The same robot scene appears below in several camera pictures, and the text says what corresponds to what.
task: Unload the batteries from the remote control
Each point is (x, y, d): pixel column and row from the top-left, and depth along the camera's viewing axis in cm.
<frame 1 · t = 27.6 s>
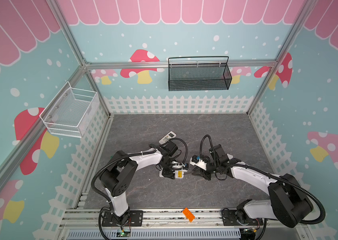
left hand: (171, 173, 90), fingers open
right hand: (193, 170, 84), fingers closed
small white remote control: (170, 135, 108), point 2 cm above the table

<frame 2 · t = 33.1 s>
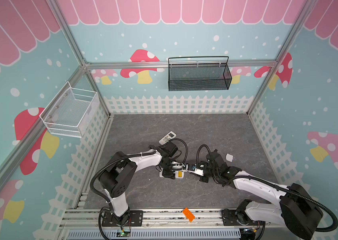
left hand: (172, 173, 90), fingers open
right hand: (191, 169, 83), fingers closed
the named things where they were.

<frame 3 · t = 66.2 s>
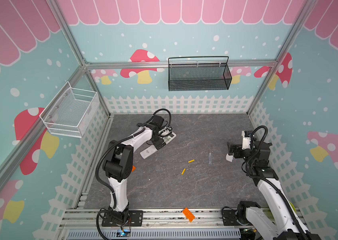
left hand: (163, 170, 91), fingers open
right hand: (215, 150, 95), fingers open
yellow battery lower: (191, 161, 96), on the table
clear handle flat screwdriver: (210, 157, 96), point 2 cm above the table
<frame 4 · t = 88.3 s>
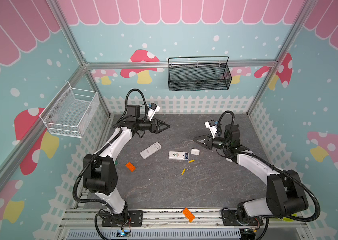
left hand: (166, 127, 81), fingers open
right hand: (194, 139, 79), fingers closed
small white remote control: (181, 155, 97), point 2 cm above the table
small remote battery cover: (195, 151, 101), on the table
